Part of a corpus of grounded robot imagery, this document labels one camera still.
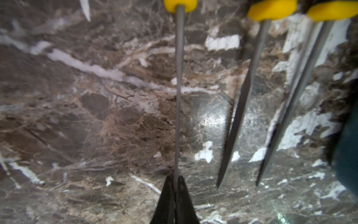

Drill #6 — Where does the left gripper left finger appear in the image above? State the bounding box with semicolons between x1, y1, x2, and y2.
150;175;175;224

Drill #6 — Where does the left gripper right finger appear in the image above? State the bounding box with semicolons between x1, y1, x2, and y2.
175;175;200;224

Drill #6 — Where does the teal plastic storage box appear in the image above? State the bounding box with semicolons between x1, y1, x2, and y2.
331;102;358;197

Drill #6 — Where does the yellow black file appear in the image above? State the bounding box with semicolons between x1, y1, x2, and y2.
256;1;358;187
216;1;298;189
164;0;197;190

